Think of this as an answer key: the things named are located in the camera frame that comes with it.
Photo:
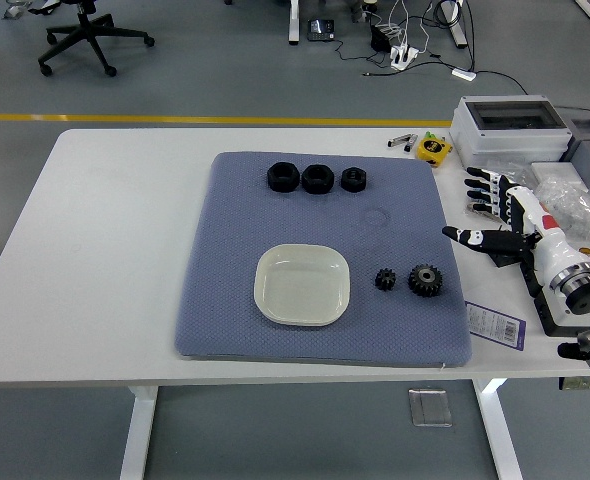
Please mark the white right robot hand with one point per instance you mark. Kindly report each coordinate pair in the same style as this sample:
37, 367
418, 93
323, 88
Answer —
530, 210

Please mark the large black gear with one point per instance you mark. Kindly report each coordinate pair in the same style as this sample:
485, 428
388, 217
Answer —
417, 286

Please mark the small black gear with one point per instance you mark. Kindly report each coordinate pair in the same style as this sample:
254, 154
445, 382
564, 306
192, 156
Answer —
385, 280

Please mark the white flat box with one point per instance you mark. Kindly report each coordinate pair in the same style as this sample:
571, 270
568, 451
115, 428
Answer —
557, 170

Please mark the small black hex nut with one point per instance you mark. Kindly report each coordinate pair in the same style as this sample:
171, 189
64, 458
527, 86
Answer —
346, 185

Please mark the large black hex nut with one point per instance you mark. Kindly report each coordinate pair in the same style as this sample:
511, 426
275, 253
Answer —
310, 186
275, 183

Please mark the bag of clear plastic parts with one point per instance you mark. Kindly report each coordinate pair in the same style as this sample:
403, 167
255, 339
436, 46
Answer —
570, 205

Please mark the yellow push button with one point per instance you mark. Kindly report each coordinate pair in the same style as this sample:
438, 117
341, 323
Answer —
589, 248

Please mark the grey plastic housing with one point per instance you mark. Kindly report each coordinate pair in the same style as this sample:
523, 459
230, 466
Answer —
587, 150

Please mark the yellow tape measure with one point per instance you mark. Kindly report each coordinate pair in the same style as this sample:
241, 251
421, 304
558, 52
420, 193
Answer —
432, 150

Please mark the purple label card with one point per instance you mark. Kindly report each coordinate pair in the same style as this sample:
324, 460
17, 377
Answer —
495, 325

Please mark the black silver marker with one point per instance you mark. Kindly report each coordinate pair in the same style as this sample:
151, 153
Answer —
398, 141
409, 144

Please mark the white power adapter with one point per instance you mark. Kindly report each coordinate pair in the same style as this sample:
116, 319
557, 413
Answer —
463, 74

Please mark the white desk leg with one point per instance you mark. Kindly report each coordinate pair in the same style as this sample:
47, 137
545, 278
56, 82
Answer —
294, 22
457, 36
589, 9

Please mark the white power strip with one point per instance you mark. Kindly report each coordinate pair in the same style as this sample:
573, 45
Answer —
404, 57

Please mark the clear floor outlet cover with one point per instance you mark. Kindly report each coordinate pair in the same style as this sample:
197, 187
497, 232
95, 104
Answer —
430, 407

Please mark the white table leg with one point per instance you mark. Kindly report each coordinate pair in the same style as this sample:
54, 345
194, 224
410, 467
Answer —
497, 430
137, 435

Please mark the black power brick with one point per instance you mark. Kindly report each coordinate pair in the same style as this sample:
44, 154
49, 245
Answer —
381, 39

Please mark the white square dish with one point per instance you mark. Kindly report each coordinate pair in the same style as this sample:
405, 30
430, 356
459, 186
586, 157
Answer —
300, 290

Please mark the black desk phone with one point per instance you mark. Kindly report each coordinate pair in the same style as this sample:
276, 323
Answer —
321, 30

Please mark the blue-grey textured mat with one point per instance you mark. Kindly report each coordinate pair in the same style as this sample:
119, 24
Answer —
225, 250

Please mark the black office chair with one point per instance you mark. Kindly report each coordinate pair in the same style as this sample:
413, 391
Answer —
87, 30

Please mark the grey electrical enclosure box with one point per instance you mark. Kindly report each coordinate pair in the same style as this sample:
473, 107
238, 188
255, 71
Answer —
505, 142

